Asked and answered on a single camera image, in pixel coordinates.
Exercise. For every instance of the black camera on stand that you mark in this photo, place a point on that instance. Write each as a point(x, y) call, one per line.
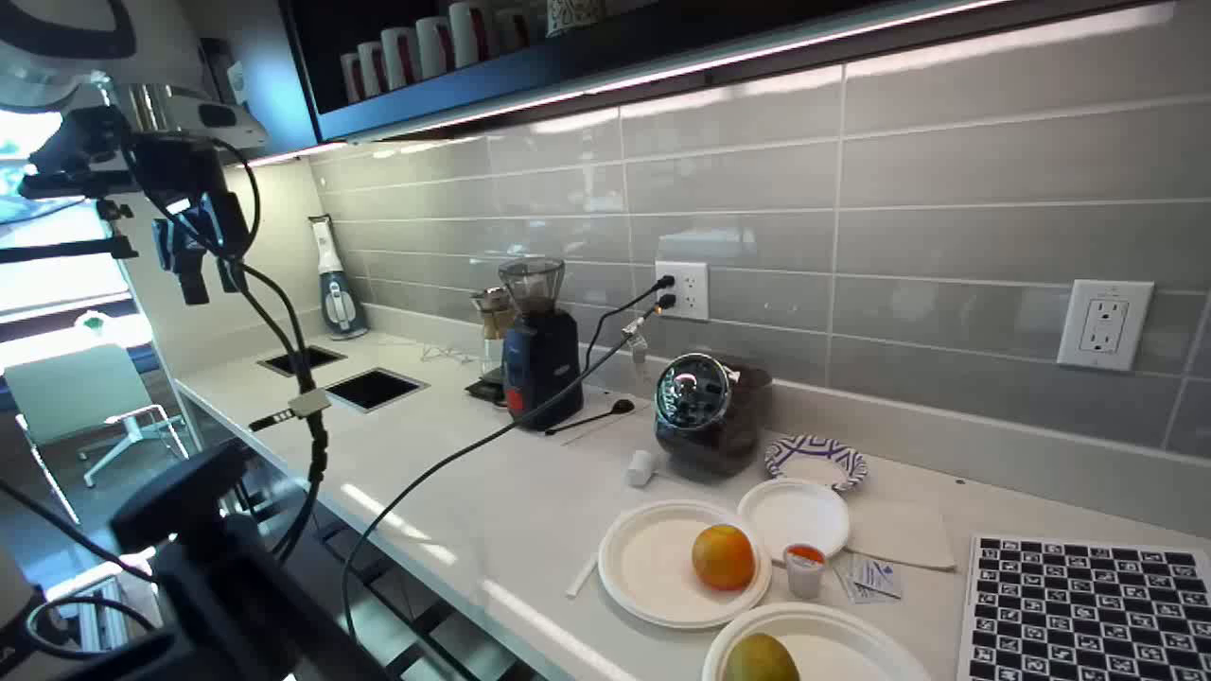
point(68, 181)

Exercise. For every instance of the white paper napkin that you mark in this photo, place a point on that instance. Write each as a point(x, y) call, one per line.
point(902, 534)

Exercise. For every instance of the black coffee grinder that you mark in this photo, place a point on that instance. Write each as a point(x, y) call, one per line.
point(544, 363)

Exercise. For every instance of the black white checkerboard sheet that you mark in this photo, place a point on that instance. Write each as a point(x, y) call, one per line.
point(1085, 611)

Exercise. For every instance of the glass jar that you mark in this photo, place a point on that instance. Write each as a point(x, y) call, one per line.
point(494, 306)

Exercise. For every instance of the orange fruit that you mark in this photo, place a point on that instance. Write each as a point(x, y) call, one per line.
point(725, 556)

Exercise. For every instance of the white ceramic mug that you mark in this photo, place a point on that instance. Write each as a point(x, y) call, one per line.
point(369, 68)
point(468, 36)
point(400, 59)
point(433, 46)
point(354, 75)

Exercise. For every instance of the black camera on tripod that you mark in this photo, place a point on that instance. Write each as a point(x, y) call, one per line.
point(190, 505)

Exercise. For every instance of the white plastic stirrer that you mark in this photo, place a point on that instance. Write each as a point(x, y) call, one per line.
point(580, 577)

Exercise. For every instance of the blue patterned paper plates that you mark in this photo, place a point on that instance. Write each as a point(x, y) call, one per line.
point(815, 456)

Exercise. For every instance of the dark upper cabinet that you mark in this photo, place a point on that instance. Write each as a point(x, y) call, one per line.
point(296, 89)

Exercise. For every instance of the small cup of red sauce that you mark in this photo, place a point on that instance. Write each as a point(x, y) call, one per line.
point(802, 571)

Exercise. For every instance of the yellow green fruit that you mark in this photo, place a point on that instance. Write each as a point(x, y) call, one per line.
point(759, 660)

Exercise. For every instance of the small white paper plate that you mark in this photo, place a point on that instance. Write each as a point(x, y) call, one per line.
point(788, 513)

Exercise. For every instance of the white paper bowl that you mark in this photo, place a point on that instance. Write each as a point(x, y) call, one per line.
point(846, 647)

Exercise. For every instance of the small white cylinder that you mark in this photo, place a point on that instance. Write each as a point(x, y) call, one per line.
point(641, 468)

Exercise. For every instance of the white wall outlet with plugs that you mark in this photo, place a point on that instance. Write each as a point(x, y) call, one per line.
point(690, 282)

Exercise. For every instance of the blue printed sachet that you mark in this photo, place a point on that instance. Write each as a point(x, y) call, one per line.
point(875, 579)

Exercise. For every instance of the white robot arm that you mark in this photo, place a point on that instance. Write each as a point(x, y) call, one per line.
point(170, 59)

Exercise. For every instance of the small black tray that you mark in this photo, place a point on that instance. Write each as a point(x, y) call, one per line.
point(486, 387)

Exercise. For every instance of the soap dispenser bottle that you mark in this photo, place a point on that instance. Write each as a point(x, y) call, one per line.
point(339, 304)

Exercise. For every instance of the pale green chair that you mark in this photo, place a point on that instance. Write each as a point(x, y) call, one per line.
point(77, 389)

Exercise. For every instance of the large white paper plate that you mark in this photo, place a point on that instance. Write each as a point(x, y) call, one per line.
point(647, 560)

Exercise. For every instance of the white empty wall outlet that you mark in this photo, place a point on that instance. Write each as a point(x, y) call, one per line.
point(1101, 323)

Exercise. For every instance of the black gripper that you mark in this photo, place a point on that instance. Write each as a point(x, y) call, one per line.
point(184, 191)

